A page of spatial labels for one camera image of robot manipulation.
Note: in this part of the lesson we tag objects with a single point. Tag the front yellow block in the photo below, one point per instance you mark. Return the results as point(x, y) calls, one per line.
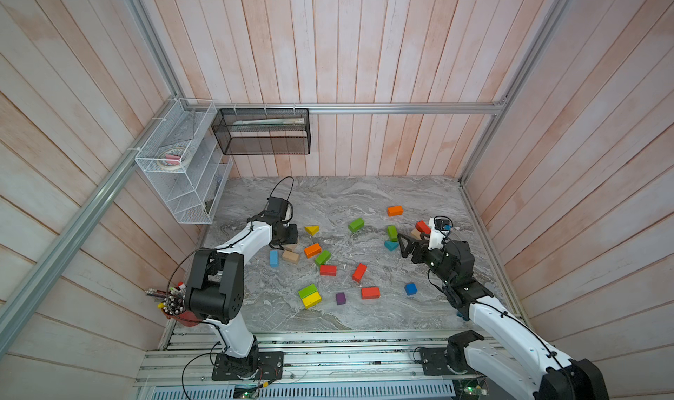
point(311, 300)

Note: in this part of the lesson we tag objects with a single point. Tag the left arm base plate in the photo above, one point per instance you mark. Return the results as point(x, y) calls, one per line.
point(265, 366)

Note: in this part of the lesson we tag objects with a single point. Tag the white wire mesh shelf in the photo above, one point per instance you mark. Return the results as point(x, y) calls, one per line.
point(183, 161)

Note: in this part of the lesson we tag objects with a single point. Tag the yellow triangle block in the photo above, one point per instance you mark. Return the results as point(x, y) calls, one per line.
point(312, 230)

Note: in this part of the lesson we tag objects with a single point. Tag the blue cube block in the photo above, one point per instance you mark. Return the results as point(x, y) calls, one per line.
point(411, 289)

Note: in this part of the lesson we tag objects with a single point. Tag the middle orange block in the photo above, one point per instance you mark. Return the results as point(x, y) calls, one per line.
point(312, 250)

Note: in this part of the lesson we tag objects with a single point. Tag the red block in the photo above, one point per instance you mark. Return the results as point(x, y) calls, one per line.
point(359, 272)
point(423, 227)
point(328, 270)
point(370, 293)

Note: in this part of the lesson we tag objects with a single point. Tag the purple cube block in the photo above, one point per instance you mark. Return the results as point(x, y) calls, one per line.
point(340, 298)

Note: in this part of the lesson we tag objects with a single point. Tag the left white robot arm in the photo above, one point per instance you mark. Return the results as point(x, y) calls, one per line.
point(215, 288)

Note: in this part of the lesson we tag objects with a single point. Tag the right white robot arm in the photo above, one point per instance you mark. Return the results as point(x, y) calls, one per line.
point(532, 368)

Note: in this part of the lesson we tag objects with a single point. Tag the small natural wood block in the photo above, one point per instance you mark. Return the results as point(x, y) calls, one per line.
point(290, 257)

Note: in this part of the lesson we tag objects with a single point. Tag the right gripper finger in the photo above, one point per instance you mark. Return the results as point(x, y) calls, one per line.
point(407, 250)
point(406, 239)

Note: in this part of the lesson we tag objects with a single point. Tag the red pen holder cup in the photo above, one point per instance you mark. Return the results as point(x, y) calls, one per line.
point(172, 304)

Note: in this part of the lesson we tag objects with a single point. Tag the orange block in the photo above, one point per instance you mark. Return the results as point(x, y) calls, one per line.
point(312, 250)
point(394, 211)

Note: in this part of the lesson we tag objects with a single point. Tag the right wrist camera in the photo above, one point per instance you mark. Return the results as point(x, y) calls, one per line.
point(440, 229)

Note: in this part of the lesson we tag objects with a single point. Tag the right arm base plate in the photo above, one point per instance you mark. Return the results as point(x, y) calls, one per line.
point(437, 361)

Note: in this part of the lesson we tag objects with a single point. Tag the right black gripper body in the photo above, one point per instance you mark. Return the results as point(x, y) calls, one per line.
point(425, 255)

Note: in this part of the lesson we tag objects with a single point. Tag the light blue block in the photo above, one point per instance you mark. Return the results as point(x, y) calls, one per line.
point(274, 258)

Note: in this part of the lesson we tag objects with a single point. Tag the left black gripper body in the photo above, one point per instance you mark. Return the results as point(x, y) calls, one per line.
point(289, 234)

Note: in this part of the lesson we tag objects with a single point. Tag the far orange block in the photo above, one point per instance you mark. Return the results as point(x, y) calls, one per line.
point(394, 211)

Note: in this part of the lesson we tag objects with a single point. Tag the red block beside green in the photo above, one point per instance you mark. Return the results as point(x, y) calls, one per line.
point(328, 270)

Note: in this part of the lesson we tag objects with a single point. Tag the teal triangle block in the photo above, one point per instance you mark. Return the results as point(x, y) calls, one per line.
point(391, 245)

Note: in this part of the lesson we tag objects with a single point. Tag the black wire mesh basket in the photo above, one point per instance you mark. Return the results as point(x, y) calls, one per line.
point(263, 131)

